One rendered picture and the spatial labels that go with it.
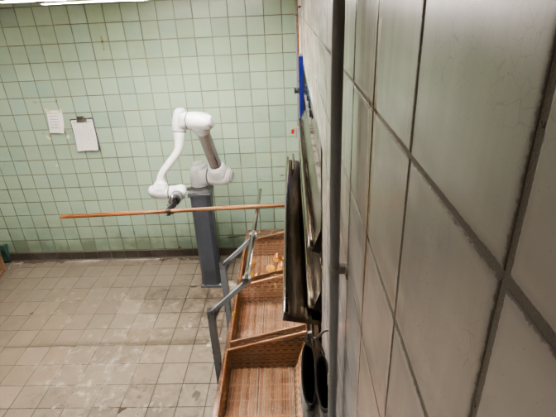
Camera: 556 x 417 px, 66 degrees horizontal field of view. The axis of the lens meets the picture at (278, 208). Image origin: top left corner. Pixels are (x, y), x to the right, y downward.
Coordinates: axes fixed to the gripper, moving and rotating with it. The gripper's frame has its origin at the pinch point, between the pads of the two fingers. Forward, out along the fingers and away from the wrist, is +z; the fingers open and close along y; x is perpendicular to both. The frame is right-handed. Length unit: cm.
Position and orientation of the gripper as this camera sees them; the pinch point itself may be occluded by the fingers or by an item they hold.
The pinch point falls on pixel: (169, 211)
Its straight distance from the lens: 316.0
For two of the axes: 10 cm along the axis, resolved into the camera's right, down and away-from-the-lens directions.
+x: -10.0, 0.3, 0.4
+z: -0.2, 4.4, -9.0
